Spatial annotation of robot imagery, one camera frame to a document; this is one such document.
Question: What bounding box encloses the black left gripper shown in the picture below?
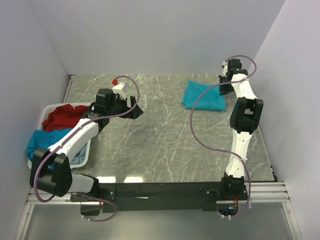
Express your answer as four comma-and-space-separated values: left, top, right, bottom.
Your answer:
107, 93, 143, 120

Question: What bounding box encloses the teal t shirt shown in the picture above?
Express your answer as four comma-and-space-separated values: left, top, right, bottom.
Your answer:
26, 128, 72, 168
181, 79, 228, 113

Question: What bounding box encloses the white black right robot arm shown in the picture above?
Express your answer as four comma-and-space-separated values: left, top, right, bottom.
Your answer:
201, 55, 264, 201

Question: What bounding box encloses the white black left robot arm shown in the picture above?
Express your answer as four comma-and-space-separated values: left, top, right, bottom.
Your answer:
29, 88, 143, 203

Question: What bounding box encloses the red t shirt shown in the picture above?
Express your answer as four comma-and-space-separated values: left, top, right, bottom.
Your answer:
42, 104, 89, 132

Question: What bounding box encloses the light blue garment in basket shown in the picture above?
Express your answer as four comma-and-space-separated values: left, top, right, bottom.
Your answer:
70, 143, 90, 169

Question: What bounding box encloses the white plastic laundry basket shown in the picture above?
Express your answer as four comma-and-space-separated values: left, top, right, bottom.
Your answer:
26, 102, 90, 168

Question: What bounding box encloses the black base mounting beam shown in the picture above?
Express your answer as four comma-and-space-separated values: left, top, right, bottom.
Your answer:
69, 181, 250, 216

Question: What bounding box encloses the teal t shirt in basket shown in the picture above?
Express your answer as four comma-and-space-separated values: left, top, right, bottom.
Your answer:
26, 128, 72, 168

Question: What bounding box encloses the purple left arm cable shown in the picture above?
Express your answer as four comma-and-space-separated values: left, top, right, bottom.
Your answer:
36, 74, 141, 223

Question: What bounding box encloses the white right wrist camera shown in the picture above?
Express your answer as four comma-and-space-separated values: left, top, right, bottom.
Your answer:
221, 60, 228, 77

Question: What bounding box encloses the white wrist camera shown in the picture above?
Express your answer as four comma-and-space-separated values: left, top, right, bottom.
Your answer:
112, 78, 129, 100
221, 60, 228, 77

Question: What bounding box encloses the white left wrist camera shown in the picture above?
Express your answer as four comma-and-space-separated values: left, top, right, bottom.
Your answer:
112, 78, 129, 100

